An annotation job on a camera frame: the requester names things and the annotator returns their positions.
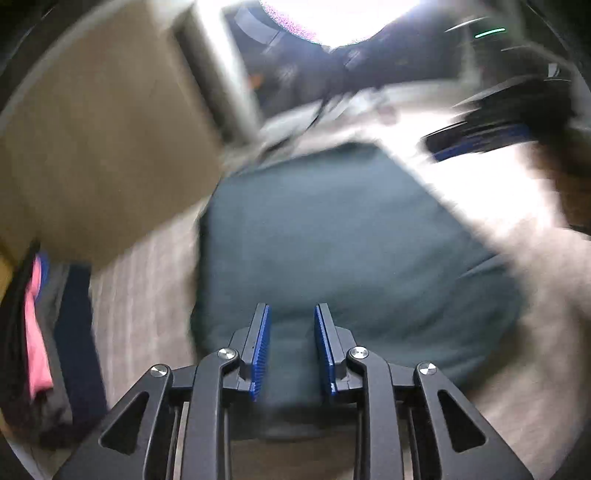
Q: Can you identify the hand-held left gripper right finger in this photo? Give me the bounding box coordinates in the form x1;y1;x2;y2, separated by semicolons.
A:
314;302;534;480

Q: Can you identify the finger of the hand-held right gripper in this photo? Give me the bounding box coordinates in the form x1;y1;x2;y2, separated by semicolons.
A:
455;80;536;123
422;121;532;161

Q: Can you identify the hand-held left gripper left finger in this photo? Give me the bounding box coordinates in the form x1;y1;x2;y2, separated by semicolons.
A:
55;302;271;480

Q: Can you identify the grey-green garment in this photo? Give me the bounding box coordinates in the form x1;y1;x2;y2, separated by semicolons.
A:
191;142;529;439

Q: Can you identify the navy folded garment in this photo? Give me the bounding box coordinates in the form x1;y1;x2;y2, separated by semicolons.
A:
55;263;109;439

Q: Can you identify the grey folded garment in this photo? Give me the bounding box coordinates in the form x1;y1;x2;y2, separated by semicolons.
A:
39;265;77;450

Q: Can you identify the pink folded garment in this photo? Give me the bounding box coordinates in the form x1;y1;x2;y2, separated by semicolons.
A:
25;256;54;400

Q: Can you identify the black folded garment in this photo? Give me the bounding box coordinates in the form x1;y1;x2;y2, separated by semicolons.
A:
0;244;42;435

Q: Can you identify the ring light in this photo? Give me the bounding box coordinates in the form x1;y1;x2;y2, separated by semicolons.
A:
203;0;416;47

